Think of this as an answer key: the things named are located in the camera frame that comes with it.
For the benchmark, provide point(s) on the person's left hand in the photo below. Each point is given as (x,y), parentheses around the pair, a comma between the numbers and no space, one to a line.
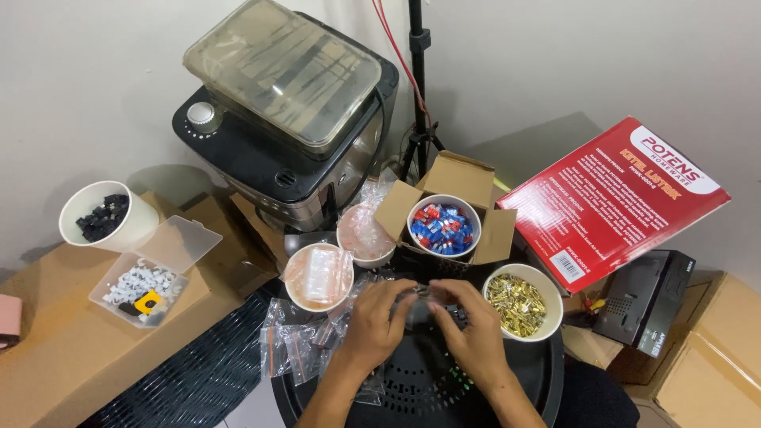
(371,327)

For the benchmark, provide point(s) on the person's right hand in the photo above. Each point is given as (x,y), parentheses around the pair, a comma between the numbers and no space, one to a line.
(475,339)

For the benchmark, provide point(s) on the small clear zip bag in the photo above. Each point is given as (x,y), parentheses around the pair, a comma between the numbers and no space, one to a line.
(427,306)

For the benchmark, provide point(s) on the heap of brass terminals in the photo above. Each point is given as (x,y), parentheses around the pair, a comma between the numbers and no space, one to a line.
(516,306)

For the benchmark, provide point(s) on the white cup with pinkish bags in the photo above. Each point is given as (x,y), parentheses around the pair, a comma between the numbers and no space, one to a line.
(368,262)

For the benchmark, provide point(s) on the black round perforated stool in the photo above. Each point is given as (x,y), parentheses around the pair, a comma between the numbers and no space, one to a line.
(416,380)

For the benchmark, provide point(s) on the white cup with brass terminals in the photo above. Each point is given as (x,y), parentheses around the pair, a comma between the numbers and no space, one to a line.
(554,309)

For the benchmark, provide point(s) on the white cup with clear bags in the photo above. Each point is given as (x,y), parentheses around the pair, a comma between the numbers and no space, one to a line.
(292,297)

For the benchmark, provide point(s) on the bundle of pinkish clear bags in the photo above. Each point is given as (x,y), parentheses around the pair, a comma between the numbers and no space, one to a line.
(362,229)

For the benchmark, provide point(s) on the heap of blue red fuses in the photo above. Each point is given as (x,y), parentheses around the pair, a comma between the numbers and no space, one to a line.
(443,232)

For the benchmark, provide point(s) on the person's black clothing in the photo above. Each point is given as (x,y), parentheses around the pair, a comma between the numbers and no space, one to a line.
(594,398)

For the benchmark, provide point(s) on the white cup with fuses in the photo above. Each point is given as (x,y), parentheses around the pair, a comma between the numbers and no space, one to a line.
(444,197)

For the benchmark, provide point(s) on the brown cardboard flap piece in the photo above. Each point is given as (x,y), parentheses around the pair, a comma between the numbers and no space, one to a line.
(255,229)

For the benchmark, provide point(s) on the small open cardboard box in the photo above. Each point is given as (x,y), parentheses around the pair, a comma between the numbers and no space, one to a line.
(461,172)

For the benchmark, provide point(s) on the black set-top box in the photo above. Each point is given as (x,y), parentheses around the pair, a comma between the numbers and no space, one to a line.
(642,303)

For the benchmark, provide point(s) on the dark woven mat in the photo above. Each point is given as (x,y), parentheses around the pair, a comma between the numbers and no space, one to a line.
(196,380)

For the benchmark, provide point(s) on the red printed cardboard box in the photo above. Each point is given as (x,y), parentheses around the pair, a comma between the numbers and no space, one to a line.
(606,202)

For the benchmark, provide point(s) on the black steel coffee machine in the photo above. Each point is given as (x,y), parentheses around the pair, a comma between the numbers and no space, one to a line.
(267,163)

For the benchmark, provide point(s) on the clear hinged plastic box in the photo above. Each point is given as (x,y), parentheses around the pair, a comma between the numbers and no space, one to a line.
(178,241)

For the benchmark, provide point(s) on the yellow plastic piece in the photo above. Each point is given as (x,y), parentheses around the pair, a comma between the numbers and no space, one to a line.
(147,300)

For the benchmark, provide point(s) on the taped brown cardboard carton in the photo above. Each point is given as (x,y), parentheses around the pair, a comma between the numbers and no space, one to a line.
(713,380)

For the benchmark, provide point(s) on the white cup with black parts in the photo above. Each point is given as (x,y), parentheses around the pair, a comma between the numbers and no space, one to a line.
(140,229)

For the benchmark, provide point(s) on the black tripod stand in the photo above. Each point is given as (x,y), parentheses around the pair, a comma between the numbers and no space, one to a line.
(418,71)

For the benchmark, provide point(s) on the clear plastic lidded container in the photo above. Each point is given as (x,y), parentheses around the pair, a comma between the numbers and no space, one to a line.
(285,71)

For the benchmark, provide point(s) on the large brown cardboard carton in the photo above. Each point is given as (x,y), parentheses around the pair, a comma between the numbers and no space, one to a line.
(89,368)

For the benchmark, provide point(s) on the heap of black plastic parts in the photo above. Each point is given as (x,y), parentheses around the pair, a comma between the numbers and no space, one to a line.
(104,220)

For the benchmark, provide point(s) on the pink object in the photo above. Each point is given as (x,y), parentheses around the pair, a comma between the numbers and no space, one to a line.
(9,321)

